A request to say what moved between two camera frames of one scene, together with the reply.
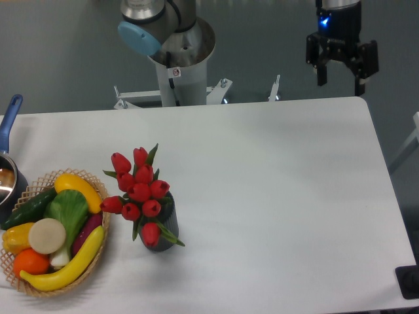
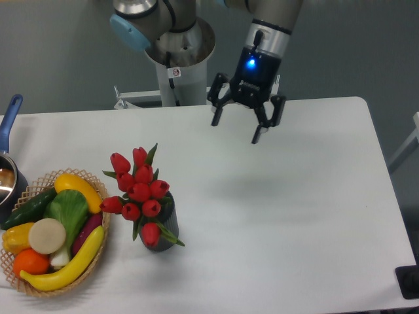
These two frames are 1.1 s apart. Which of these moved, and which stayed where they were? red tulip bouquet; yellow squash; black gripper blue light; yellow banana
Moved: black gripper blue light
Stayed: red tulip bouquet; yellow squash; yellow banana
